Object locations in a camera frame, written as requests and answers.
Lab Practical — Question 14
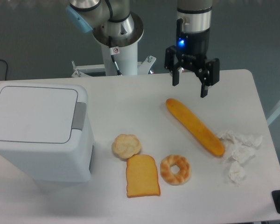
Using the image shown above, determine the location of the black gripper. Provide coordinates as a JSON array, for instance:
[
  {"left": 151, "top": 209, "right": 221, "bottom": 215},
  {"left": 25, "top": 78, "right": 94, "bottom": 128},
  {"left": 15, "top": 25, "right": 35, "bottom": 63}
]
[{"left": 164, "top": 29, "right": 220, "bottom": 98}]

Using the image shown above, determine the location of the white plastic trash can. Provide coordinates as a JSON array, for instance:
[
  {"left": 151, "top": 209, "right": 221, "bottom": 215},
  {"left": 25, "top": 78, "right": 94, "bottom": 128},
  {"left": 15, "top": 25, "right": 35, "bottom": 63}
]
[{"left": 0, "top": 82, "right": 95, "bottom": 182}]

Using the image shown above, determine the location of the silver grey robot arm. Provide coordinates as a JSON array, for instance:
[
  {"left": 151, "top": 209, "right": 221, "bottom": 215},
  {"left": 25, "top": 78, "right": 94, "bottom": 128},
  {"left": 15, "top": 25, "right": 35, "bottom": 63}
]
[{"left": 66, "top": 0, "right": 220, "bottom": 97}]

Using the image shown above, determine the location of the long orange baguette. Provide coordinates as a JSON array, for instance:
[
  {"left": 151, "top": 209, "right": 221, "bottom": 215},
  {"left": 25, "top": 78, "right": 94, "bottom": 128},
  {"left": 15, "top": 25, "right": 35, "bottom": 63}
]
[{"left": 166, "top": 98, "right": 225, "bottom": 156}]

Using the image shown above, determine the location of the large crumpled white tissue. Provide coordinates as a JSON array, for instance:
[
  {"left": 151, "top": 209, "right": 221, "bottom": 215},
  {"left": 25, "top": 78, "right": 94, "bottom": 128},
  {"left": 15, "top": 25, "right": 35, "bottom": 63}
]
[{"left": 216, "top": 130, "right": 263, "bottom": 164}]

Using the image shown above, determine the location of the round flower-shaped bun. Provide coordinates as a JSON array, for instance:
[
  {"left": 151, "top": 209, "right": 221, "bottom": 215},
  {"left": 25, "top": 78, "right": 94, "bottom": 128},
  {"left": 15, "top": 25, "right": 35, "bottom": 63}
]
[{"left": 112, "top": 134, "right": 142, "bottom": 159}]

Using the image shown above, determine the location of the orange toast slice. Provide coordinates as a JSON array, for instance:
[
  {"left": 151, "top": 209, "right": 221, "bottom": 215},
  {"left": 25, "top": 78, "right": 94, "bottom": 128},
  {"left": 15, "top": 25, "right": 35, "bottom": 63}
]
[{"left": 126, "top": 154, "right": 161, "bottom": 198}]

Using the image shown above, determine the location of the small crumpled white tissue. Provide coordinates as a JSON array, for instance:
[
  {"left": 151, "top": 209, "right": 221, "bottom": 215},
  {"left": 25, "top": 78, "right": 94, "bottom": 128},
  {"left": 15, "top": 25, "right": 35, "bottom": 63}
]
[{"left": 228, "top": 161, "right": 245, "bottom": 185}]

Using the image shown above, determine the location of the braided ring bread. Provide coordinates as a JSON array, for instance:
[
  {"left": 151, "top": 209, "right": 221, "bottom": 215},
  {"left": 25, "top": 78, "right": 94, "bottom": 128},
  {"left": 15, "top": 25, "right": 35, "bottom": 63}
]
[{"left": 160, "top": 154, "right": 191, "bottom": 185}]

